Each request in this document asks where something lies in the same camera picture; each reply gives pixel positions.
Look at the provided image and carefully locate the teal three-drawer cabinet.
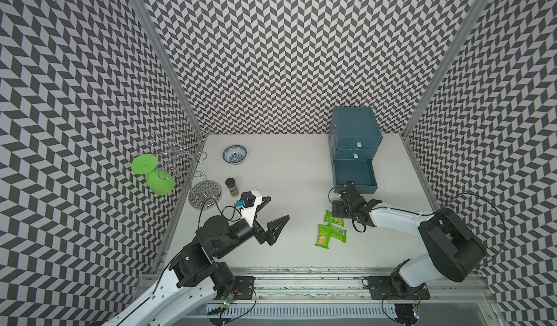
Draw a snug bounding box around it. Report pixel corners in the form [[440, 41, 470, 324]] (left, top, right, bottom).
[[328, 107, 382, 194]]

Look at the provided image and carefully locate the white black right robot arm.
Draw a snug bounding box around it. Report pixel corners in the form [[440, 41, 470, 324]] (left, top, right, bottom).
[[332, 182, 487, 297]]

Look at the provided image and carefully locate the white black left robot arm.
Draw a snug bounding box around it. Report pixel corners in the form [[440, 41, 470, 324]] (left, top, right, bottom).
[[106, 191, 290, 325]]

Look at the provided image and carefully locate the green cookie packet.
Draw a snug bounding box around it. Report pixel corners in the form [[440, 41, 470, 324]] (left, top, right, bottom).
[[316, 224, 332, 249], [328, 223, 347, 243], [323, 211, 344, 227]]

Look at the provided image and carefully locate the green cookie packet bottom right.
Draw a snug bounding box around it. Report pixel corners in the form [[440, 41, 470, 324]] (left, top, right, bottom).
[[328, 223, 347, 243]]

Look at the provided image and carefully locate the green cookie packet bottom left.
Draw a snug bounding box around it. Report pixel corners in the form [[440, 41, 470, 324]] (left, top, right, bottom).
[[316, 224, 332, 249]]

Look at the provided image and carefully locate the black lid spice jar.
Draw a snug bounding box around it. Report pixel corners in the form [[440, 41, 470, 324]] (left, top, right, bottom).
[[225, 177, 239, 197]]

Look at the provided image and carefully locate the blue white porcelain bowl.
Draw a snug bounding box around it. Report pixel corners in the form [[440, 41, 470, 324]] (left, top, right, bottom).
[[222, 145, 247, 165]]

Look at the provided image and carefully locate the green plastic cup lower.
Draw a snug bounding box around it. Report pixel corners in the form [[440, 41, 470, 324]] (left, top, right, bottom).
[[146, 169, 176, 195]]

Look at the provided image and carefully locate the green plastic cup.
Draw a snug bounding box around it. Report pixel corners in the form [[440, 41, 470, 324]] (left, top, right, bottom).
[[131, 153, 158, 175], [146, 169, 176, 195]]

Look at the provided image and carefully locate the green plastic cup upper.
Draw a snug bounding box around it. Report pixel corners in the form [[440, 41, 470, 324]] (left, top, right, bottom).
[[131, 153, 158, 175]]

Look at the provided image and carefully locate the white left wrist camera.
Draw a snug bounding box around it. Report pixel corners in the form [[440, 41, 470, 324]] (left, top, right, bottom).
[[236, 190, 263, 227]]

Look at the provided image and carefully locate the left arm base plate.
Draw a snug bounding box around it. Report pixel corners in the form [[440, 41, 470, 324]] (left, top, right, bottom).
[[213, 275, 255, 301]]

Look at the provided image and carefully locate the aluminium front rail frame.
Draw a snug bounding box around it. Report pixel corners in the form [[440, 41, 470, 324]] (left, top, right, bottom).
[[125, 266, 508, 326]]

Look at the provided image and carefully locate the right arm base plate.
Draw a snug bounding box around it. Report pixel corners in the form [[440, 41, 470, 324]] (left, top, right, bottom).
[[364, 276, 431, 301]]

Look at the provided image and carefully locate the chrome wire cup rack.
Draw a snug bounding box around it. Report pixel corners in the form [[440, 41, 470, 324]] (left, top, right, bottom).
[[143, 130, 222, 210]]

